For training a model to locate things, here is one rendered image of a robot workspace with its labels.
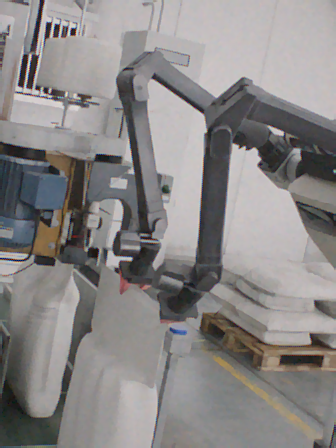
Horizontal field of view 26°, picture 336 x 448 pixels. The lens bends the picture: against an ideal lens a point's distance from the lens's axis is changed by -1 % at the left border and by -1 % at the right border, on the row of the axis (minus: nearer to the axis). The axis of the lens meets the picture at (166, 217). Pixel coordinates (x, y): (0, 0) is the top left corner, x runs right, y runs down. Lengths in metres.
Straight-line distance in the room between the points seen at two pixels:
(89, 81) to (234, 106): 0.67
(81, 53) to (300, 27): 5.59
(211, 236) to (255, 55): 5.66
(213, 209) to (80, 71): 0.64
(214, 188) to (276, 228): 6.07
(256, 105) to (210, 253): 0.38
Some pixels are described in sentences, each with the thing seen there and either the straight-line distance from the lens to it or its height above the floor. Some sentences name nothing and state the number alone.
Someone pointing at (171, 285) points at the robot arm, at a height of 1.14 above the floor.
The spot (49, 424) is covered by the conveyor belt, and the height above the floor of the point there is 0.38.
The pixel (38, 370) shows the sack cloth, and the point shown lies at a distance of 2.68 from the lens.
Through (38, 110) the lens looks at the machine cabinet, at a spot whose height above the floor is 1.38.
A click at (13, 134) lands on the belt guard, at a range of 1.96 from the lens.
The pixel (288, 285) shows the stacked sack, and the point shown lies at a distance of 4.84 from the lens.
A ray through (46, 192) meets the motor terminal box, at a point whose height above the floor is 1.26.
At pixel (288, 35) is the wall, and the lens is 7.42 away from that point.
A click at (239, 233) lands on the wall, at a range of 7.38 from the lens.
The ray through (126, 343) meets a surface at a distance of 2.05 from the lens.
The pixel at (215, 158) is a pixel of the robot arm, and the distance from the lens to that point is 1.50.
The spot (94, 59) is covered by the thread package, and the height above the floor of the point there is 1.63.
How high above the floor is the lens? 1.52
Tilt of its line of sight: 8 degrees down
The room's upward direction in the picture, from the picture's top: 11 degrees clockwise
